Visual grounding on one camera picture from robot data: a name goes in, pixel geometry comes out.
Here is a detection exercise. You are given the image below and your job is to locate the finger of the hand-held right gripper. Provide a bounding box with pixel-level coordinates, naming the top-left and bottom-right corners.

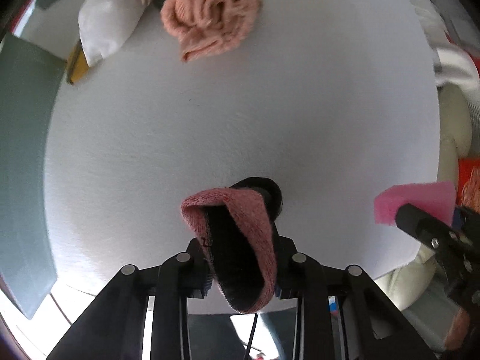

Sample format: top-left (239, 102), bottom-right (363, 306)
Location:
top-left (452, 204), bottom-right (480, 233)
top-left (395, 202), bottom-right (456, 250)

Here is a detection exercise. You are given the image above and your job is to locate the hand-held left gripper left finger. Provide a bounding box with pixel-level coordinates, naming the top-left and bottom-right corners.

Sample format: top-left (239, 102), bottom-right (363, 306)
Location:
top-left (47, 238), bottom-right (212, 360)

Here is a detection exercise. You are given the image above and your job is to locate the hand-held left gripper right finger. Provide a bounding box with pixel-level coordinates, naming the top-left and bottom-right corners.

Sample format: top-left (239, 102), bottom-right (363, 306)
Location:
top-left (275, 236), bottom-right (437, 360)

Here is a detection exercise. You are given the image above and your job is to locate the pink sponge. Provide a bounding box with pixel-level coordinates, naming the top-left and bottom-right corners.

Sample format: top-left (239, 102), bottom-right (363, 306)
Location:
top-left (373, 181), bottom-right (457, 227)

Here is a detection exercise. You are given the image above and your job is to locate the pink black knitted sock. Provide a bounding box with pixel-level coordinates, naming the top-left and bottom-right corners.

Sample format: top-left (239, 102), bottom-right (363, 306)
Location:
top-left (181, 176), bottom-right (284, 314)

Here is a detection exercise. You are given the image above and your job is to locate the peach knitted scarf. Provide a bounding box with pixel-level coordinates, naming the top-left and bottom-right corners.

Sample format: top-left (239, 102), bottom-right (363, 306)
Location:
top-left (160, 0), bottom-right (263, 63)

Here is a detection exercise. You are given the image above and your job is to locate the person's right hand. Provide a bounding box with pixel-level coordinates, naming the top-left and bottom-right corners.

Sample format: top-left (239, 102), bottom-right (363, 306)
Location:
top-left (442, 302), bottom-right (477, 351)

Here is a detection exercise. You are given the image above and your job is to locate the red bag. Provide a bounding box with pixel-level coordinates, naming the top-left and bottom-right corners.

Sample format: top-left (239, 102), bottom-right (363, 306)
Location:
top-left (458, 158), bottom-right (480, 211)

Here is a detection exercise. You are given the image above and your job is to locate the cream sofa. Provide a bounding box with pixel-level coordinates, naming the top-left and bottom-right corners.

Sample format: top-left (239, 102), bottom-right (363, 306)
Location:
top-left (375, 82), bottom-right (480, 349)

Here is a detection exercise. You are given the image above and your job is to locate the black cable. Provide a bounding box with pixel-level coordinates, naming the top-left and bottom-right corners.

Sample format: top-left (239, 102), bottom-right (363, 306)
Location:
top-left (244, 313), bottom-right (259, 360)

